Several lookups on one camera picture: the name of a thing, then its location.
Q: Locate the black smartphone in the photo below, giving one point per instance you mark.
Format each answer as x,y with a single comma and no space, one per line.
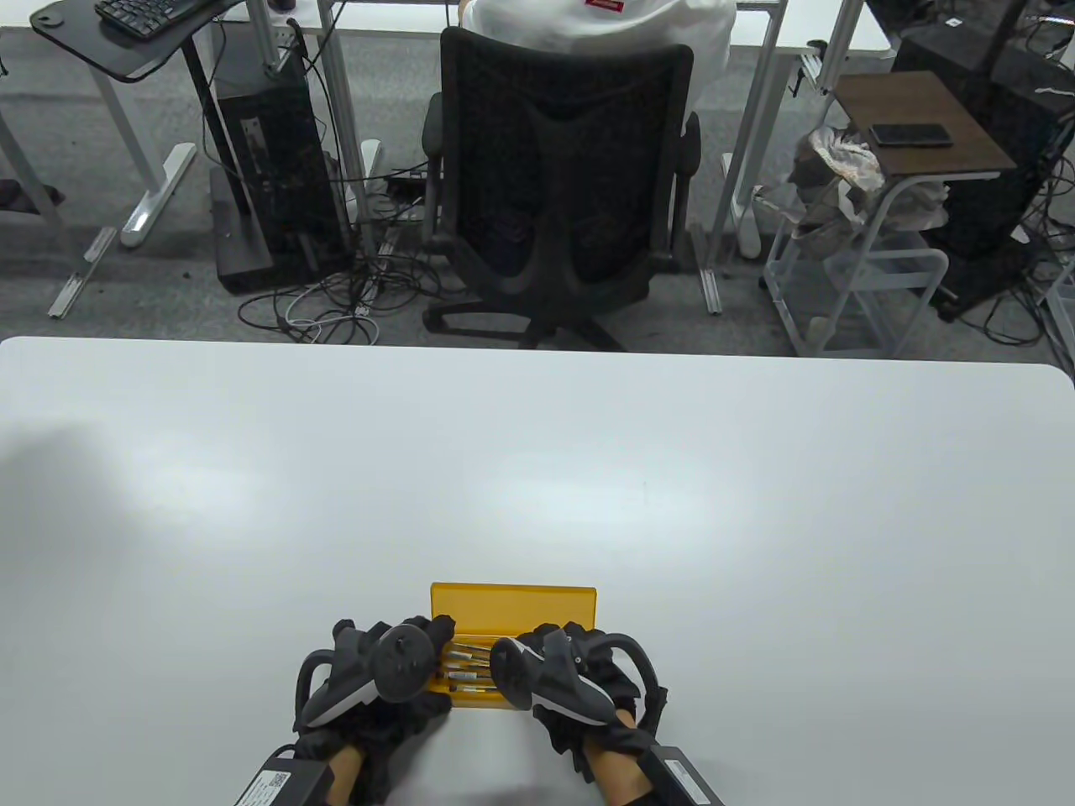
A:
911,134

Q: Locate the black power strip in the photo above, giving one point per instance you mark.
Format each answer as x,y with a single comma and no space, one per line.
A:
407,180

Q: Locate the black computer tower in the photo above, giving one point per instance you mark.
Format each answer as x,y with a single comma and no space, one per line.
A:
277,168

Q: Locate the crumpled plastic bag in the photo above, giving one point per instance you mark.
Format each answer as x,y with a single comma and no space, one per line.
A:
840,164

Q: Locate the person's left hand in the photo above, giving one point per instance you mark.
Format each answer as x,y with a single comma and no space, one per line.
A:
395,739

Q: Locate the white plastic bag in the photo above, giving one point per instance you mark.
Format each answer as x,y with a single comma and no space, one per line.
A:
920,201

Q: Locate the brown top side table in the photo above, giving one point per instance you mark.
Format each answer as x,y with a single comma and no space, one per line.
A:
915,101

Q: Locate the person's right forearm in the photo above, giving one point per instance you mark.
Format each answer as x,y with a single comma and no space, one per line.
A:
621,781

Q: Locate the black keyboard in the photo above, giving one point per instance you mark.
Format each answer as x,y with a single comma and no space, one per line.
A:
143,15

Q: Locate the yellow plastic pen case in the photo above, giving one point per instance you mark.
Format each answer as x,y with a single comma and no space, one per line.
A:
512,609

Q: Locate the black standing desk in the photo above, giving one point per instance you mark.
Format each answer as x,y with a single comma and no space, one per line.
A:
109,50

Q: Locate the person's right hand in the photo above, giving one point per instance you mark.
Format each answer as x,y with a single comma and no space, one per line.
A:
579,739

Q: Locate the black mesh office chair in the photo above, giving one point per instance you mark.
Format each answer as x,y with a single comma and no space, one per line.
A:
554,168

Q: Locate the large black equipment case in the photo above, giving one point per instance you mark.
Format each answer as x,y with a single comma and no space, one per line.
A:
1008,151

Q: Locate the person's left forearm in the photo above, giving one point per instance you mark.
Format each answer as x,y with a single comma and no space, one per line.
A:
344,781

